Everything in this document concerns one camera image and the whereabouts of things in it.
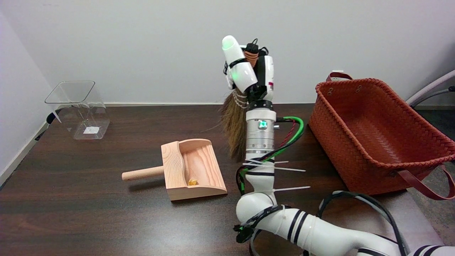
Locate red woven basket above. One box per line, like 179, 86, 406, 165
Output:
308, 72, 455, 201

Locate red twisted wire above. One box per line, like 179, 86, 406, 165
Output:
279, 119, 296, 148

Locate black wrapped elbow cable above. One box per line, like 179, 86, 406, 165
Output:
233, 204, 292, 244

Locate clear plastic container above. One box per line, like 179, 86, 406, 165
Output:
44, 81, 111, 140

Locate green and black cable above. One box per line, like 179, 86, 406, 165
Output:
236, 116, 305, 195

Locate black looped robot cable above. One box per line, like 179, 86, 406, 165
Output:
316, 191, 410, 256

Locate black chair rod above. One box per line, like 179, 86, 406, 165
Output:
411, 86, 455, 108

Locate grey chair tube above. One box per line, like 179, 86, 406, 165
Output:
405, 69, 455, 107

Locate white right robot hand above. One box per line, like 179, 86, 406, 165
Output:
221, 35, 275, 111

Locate wooden dustpan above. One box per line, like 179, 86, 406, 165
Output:
122, 138, 229, 202

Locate brown straw hand broom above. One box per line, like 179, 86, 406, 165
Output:
218, 38, 261, 163

